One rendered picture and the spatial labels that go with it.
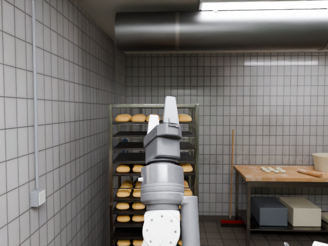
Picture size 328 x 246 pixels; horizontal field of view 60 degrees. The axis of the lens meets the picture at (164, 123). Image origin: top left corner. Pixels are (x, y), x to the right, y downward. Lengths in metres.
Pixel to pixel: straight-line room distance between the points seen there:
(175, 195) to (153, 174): 0.06
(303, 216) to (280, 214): 0.29
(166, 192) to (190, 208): 0.06
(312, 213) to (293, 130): 1.23
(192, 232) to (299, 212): 3.69
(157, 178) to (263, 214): 3.58
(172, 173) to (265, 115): 4.07
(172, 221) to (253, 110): 4.07
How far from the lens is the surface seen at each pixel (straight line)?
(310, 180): 3.99
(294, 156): 4.78
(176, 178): 0.56
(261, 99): 4.57
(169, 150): 0.56
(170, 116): 0.57
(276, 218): 4.15
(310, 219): 4.30
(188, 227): 0.57
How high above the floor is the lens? 1.74
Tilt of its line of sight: 3 degrees down
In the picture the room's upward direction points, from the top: straight up
